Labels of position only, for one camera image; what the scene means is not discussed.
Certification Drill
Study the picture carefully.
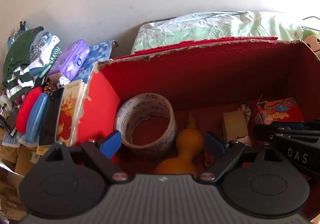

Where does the red white patterned scarf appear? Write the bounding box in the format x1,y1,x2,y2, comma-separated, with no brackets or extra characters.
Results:
203,147,213,170

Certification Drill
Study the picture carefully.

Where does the green white crinkled bag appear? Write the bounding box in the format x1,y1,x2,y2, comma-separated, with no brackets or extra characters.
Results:
131,11,304,55

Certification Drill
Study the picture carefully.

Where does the black flat case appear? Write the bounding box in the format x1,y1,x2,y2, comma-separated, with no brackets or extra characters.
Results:
39,87,65,146

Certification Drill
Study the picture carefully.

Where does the orange cover book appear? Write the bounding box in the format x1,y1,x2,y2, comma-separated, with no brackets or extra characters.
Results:
37,79,85,154

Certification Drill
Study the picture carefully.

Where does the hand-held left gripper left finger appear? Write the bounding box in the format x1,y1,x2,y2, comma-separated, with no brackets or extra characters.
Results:
37,131,131,185

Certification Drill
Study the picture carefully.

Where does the brown pine cone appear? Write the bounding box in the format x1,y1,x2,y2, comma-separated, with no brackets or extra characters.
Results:
43,81,59,94

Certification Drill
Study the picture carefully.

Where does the red cardboard box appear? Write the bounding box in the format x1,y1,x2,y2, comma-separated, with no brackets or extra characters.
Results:
75,36,320,184

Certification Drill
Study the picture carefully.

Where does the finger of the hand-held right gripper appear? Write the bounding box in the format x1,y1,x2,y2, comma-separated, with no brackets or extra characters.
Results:
271,120,320,130
254,124,320,145

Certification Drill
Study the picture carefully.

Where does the brown gourd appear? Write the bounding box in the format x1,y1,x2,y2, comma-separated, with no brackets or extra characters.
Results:
154,112,204,179

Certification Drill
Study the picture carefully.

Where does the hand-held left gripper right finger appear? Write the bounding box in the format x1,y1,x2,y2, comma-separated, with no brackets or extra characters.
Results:
197,132,284,185

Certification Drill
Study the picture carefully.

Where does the black cable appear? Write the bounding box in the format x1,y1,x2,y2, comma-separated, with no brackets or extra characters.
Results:
302,16,320,31

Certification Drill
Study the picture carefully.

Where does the blue floral cloth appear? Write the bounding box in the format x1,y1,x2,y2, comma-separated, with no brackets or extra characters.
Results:
79,40,118,87

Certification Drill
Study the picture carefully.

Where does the purple tissue pack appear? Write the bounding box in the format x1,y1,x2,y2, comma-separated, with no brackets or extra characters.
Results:
47,39,90,82

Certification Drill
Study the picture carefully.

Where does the beige leather belt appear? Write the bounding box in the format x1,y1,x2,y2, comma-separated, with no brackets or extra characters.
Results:
222,110,252,144

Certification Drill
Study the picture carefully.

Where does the white fuzzy toy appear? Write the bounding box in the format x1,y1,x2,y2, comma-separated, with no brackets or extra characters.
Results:
0,95,14,114

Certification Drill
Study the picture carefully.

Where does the stack of folded clothes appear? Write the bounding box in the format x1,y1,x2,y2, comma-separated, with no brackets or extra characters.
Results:
2,26,62,104

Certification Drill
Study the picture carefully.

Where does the blue oval case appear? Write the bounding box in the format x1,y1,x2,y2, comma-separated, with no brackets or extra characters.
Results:
27,92,49,143

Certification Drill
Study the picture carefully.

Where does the green plush toy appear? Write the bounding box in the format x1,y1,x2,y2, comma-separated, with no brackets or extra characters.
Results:
296,26,320,60

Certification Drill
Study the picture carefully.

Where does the small red carton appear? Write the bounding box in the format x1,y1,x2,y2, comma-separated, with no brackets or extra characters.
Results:
254,97,305,134

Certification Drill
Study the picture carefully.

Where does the red oval case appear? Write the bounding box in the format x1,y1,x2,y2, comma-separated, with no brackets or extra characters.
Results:
15,86,43,133

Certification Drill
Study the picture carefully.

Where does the brown cardboard box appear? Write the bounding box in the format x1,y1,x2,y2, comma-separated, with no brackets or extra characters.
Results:
0,144,40,222

